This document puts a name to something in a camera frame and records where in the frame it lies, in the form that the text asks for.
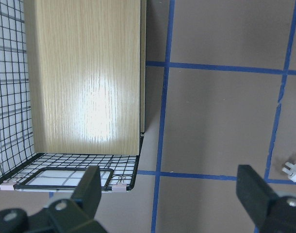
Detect light wooden shelf board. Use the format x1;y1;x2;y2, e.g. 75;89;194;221
24;0;147;155

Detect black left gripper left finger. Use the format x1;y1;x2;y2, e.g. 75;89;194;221
0;166;107;233

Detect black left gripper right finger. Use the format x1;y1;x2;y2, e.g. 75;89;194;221
236;165;296;233

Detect pink binder clip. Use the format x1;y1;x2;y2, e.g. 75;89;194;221
112;177;127;193
0;180;18;191

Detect white power plug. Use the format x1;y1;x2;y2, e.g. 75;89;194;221
282;162;296;183

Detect black wire shelf rack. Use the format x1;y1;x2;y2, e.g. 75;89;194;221
0;0;145;191

